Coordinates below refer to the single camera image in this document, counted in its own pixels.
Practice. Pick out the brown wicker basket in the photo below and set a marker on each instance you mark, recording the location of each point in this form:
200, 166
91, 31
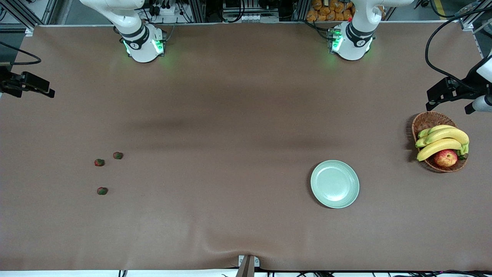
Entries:
426, 121

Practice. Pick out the red strawberry with green leaves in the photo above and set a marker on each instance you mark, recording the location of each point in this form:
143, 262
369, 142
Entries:
118, 155
99, 162
102, 191

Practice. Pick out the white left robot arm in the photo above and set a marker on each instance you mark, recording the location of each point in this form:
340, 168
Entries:
357, 34

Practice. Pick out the pale green round plate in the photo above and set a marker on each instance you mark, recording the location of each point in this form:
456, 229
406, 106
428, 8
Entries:
334, 184

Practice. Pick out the aluminium corner frame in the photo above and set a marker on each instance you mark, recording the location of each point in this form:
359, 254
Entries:
29, 30
466, 24

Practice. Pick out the white power strip with plugs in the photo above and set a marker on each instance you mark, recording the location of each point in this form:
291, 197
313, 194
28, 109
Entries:
169, 10

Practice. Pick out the yellow banana bunch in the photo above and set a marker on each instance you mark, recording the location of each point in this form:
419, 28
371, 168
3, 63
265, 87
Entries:
449, 134

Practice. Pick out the red yellow apple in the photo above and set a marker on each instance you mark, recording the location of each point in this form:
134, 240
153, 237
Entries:
446, 158

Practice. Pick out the grey metal bracket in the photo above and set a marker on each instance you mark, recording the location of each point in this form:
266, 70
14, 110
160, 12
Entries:
256, 261

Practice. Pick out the long white power strip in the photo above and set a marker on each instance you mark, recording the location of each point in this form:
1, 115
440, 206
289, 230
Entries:
250, 18

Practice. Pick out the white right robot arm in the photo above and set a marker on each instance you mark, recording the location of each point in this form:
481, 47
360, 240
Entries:
134, 34

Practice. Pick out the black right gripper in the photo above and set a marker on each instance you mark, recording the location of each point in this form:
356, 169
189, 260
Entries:
8, 84

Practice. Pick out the brown table cloth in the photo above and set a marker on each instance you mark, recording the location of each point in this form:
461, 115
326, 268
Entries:
230, 115

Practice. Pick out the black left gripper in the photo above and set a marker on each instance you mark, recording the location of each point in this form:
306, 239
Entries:
468, 86

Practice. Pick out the aluminium profile post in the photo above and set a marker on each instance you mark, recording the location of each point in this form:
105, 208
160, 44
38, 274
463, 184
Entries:
301, 9
198, 9

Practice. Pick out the pile of orange bread rolls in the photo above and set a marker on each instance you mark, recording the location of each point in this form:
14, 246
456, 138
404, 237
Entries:
330, 11

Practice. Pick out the brown camera pole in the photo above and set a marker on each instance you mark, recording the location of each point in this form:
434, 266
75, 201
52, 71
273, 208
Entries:
246, 269

